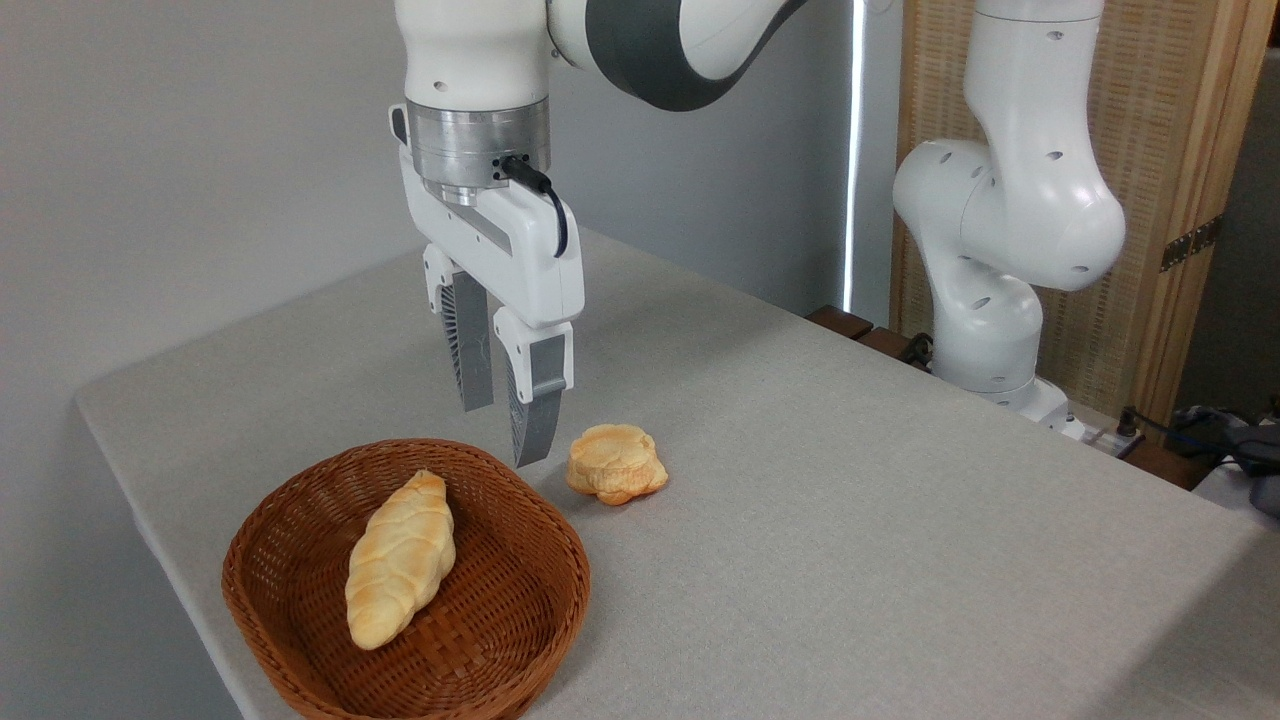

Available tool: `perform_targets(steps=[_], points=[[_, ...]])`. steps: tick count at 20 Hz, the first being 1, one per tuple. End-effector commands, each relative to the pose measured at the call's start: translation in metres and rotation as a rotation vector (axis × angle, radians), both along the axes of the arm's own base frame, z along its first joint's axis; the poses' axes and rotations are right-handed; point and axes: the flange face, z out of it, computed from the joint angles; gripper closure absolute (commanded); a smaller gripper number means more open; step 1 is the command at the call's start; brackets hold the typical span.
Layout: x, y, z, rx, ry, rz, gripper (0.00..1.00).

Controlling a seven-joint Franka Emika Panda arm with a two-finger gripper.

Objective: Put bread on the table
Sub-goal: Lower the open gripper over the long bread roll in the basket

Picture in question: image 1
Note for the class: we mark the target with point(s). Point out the wooden rattan folding screen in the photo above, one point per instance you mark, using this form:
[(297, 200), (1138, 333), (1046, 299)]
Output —
[(1160, 120)]

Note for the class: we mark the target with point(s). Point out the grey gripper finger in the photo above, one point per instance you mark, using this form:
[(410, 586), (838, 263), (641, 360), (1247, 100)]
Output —
[(538, 400), (472, 350)]

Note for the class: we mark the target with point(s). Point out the round flat bread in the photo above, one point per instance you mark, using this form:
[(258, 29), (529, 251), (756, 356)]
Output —
[(615, 462)]

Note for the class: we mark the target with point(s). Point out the grey tablecloth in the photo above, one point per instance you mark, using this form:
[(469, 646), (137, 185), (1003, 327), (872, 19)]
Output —
[(850, 550)]

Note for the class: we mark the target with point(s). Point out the brown wicker basket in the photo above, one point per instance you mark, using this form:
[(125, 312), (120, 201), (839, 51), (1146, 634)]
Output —
[(480, 620)]

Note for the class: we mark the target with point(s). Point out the long braided bread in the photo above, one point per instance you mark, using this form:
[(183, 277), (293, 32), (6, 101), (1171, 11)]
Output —
[(400, 560)]

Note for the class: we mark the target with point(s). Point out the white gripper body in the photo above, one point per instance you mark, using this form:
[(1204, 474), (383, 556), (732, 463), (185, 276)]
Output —
[(520, 250)]

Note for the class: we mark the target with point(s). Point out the metal screen hinge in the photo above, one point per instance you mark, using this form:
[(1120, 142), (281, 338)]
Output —
[(1190, 243)]

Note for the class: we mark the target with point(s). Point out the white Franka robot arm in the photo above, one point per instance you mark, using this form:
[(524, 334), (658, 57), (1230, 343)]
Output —
[(1000, 200)]

